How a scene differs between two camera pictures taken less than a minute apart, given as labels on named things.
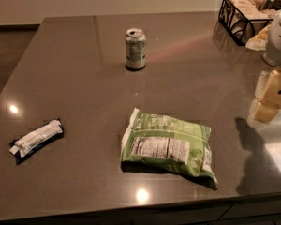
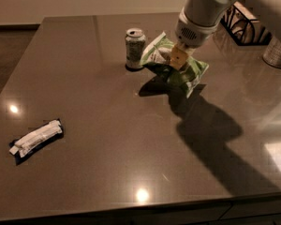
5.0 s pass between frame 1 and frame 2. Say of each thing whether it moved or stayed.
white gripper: moved
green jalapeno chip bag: moved
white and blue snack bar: stayed
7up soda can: stayed
